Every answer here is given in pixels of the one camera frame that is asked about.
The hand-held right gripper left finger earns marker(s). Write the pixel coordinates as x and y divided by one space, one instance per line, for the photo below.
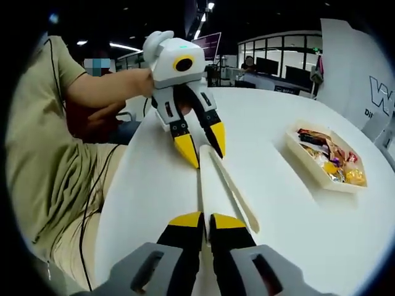
182 256

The person's left hand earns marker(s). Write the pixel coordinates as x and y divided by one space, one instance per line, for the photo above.
143 83

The black computer monitor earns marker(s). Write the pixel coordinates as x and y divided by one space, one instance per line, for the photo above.
268 66
297 75

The cream hexagonal container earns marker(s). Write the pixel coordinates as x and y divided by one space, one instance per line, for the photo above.
301 155

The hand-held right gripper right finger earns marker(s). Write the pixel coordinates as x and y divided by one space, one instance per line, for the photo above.
231 259

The yellow cake food packet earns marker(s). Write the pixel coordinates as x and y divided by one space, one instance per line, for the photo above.
355 177
328 168

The grey office chair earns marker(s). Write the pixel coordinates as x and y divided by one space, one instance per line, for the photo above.
375 128

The pink screen computer monitor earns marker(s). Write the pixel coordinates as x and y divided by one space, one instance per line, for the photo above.
210 46

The clothes on coat stand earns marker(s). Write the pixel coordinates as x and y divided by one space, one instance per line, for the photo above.
318 74

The small red food packet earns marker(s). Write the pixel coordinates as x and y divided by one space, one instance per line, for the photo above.
351 157

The person in beige shirt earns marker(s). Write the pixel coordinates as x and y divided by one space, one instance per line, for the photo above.
46 154

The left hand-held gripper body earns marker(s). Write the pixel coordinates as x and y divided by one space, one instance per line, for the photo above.
166 74

